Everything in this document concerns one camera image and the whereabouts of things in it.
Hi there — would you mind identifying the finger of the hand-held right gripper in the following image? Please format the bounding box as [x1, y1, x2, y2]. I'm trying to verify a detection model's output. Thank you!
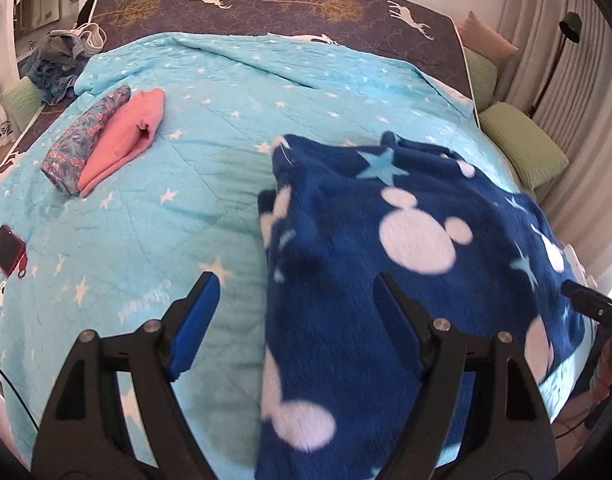
[561, 280, 612, 335]

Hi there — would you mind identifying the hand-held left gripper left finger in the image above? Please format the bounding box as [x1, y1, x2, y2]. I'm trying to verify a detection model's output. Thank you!
[31, 271, 222, 480]

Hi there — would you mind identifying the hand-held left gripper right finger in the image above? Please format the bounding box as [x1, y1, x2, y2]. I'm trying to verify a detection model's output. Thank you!
[373, 272, 559, 480]

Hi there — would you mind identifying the dark blue fleece garment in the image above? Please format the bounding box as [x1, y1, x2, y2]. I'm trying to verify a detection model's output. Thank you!
[255, 131, 587, 480]

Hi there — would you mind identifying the pile of grey blue clothes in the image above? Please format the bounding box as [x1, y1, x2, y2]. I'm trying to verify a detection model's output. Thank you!
[25, 29, 94, 107]

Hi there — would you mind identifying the light blue star blanket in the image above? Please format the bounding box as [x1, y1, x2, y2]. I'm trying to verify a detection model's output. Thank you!
[0, 31, 582, 480]

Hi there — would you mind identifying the green textured pillow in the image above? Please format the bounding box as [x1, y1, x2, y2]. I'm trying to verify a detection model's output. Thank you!
[3, 80, 43, 128]
[480, 102, 570, 192]
[463, 52, 499, 112]

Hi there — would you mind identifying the white pleated curtain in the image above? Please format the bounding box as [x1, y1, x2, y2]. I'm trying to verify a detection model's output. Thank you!
[496, 0, 612, 286]

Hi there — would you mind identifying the folded pink garment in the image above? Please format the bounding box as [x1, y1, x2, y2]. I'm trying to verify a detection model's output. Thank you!
[77, 88, 166, 197]

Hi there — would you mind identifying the red phone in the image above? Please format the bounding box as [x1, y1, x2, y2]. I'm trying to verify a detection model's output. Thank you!
[0, 225, 28, 279]

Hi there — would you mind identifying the folded floral garment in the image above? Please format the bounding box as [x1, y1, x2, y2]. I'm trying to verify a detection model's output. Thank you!
[41, 86, 132, 197]

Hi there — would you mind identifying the black floor lamp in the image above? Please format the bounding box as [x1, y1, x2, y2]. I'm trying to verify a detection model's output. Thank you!
[530, 11, 583, 117]

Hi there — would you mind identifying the pink pillow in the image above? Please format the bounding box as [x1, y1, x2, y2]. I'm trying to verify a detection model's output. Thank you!
[457, 10, 520, 68]

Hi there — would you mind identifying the dark printed mattress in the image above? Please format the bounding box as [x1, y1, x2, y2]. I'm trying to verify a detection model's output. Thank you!
[0, 0, 474, 196]

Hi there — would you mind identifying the black cable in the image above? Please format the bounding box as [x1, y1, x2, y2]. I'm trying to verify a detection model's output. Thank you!
[0, 357, 39, 431]

